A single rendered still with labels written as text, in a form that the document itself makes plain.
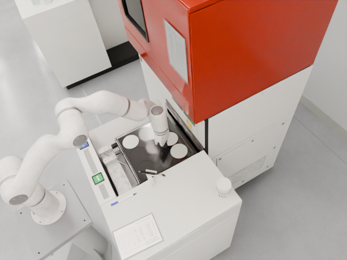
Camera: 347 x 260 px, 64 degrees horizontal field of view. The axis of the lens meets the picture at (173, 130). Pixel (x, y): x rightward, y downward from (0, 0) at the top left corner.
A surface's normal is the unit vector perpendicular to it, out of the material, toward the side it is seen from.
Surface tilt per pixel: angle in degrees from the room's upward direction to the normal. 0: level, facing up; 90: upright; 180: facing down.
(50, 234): 2
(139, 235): 0
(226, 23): 90
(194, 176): 0
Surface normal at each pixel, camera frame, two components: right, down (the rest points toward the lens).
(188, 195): -0.10, -0.59
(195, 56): 0.48, 0.68
